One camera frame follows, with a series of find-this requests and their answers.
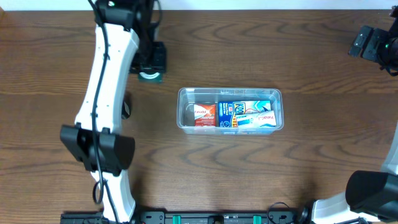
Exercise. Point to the red Panadol ActiFast box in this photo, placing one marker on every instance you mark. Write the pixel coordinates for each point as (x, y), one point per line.
(204, 115)

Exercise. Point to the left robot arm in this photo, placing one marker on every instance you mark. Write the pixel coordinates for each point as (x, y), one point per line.
(126, 43)

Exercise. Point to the clear plastic container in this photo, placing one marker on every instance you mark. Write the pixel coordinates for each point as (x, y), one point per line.
(187, 97)

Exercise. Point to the white blue Panadol box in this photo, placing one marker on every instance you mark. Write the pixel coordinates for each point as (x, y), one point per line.
(256, 120)

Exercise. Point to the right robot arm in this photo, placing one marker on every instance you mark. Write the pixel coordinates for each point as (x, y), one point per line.
(370, 196)

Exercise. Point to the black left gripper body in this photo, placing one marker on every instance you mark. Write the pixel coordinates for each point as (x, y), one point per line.
(152, 70)

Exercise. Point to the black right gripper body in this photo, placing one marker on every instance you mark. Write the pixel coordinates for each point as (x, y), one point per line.
(359, 41)

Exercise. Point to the blue KoolFever box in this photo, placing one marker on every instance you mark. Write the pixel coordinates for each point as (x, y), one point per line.
(228, 110)

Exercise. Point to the dark syrup bottle white cap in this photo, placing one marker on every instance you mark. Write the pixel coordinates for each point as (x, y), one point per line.
(126, 106)

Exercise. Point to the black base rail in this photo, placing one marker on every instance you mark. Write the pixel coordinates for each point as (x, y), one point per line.
(161, 217)

